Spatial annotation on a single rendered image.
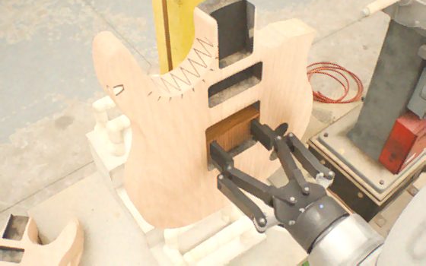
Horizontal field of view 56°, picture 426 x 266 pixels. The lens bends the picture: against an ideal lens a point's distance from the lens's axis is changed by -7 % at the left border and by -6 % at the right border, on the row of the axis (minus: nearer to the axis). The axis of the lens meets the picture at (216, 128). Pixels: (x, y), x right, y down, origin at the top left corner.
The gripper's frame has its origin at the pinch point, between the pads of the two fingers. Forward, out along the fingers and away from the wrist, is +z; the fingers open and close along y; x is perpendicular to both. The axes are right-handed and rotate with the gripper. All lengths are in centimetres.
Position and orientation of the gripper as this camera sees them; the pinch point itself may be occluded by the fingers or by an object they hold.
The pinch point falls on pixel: (235, 138)
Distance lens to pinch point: 64.3
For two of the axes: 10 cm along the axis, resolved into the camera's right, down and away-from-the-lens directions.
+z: -5.8, -6.0, 5.5
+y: 8.1, -4.4, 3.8
